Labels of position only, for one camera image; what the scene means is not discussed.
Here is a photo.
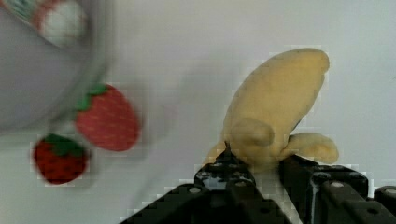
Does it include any light red strawberry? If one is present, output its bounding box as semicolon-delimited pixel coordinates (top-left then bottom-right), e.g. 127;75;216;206
75;83;140;151

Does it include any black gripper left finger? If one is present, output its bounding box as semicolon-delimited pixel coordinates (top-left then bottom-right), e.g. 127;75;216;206
120;147;291;224

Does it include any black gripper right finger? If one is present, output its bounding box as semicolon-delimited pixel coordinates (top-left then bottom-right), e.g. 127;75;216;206
278;156;396;224

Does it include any dark red strawberry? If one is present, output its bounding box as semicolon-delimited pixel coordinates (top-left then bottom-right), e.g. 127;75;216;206
32;133;89;185

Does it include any peeled yellow banana toy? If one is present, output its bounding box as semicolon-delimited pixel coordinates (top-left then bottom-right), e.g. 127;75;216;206
204;49;339;173

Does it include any red ketchup bottle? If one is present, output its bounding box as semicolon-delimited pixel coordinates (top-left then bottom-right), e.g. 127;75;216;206
1;0;88;48

